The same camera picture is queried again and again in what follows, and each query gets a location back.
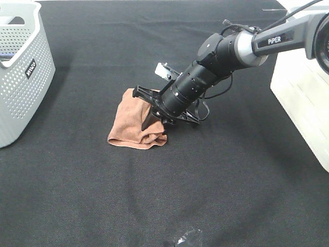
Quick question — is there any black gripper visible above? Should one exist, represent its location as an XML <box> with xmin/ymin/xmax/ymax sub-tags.
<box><xmin>132</xmin><ymin>85</ymin><xmax>200</xmax><ymax>135</ymax></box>

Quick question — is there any brown towel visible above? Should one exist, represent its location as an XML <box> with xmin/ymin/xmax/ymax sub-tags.
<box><xmin>107</xmin><ymin>88</ymin><xmax>168</xmax><ymax>150</ymax></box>

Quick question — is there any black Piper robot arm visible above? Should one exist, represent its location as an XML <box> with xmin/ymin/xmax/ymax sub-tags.
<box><xmin>132</xmin><ymin>12</ymin><xmax>328</xmax><ymax>129</ymax></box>

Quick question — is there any black table cloth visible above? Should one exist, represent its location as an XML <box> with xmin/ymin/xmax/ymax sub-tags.
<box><xmin>1</xmin><ymin>1</ymin><xmax>328</xmax><ymax>246</ymax></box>

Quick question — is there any grey perforated plastic basket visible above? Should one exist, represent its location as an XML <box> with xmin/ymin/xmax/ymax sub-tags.
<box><xmin>1</xmin><ymin>1</ymin><xmax>56</xmax><ymax>148</ymax></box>

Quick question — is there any white storage box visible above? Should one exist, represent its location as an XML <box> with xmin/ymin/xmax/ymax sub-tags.
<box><xmin>270</xmin><ymin>5</ymin><xmax>329</xmax><ymax>172</ymax></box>

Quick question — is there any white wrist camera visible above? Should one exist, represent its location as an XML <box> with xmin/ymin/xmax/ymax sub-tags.
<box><xmin>154</xmin><ymin>62</ymin><xmax>172</xmax><ymax>80</ymax></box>

